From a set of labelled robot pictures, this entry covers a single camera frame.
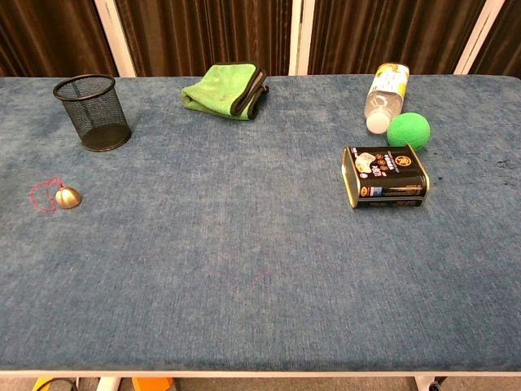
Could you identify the green folded microfiber cloth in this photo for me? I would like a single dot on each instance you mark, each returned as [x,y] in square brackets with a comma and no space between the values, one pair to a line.
[220,89]

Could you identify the blue table mat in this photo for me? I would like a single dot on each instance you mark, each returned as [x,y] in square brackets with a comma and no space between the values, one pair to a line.
[244,264]

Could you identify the green rubber ball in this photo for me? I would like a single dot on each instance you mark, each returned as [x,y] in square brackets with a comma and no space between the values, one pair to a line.
[407,130]

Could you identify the black mesh pen holder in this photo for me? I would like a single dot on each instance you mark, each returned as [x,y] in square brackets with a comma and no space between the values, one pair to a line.
[97,118]

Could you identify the black rectangular tin can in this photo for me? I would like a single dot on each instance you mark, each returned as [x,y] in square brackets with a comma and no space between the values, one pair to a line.
[386,175]

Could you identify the orange object under table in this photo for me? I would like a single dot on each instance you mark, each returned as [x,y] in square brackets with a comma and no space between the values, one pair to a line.
[152,385]

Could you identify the clear plastic bottle yellow label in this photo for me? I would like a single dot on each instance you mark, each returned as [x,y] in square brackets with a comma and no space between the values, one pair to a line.
[386,93]

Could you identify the dark brown curtain panel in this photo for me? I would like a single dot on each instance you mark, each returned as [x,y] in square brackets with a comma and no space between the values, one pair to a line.
[203,32]
[49,36]
[386,28]
[504,45]

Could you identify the yellow object under table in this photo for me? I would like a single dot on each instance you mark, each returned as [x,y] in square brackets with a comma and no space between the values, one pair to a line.
[42,385]

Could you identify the white table frame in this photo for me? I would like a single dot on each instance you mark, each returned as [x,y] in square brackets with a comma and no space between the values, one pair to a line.
[260,374]

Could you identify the white partition post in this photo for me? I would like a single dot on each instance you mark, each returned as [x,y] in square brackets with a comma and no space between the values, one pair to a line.
[480,36]
[116,40]
[301,36]

